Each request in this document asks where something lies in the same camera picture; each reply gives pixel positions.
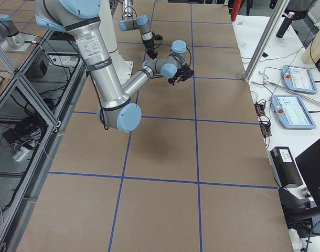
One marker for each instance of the upper teach pendant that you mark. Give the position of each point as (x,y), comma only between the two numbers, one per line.
(299,79)

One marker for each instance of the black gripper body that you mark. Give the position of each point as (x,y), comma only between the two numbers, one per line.
(179,77)
(150,47)

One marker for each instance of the white power strip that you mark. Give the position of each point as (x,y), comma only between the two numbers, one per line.
(21,153)

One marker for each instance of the black box device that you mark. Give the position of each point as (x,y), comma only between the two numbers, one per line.
(286,170)

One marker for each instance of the lower teach pendant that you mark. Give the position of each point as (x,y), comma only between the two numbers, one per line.
(291,112)

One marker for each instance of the black monitor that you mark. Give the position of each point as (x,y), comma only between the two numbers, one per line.
(303,215)

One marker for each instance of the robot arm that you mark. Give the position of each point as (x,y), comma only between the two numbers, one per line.
(131,21)
(81,20)

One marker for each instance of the aluminium camera post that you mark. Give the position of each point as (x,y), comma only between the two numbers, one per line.
(266,35)

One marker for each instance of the aluminium frame rail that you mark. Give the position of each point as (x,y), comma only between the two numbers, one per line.
(37,96)

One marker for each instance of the teach pendant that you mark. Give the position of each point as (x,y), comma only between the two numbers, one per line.
(291,112)
(299,79)

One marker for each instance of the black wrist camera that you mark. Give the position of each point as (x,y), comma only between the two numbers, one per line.
(157,37)
(185,73)

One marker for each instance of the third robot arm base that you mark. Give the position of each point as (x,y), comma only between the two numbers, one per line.
(11,38)

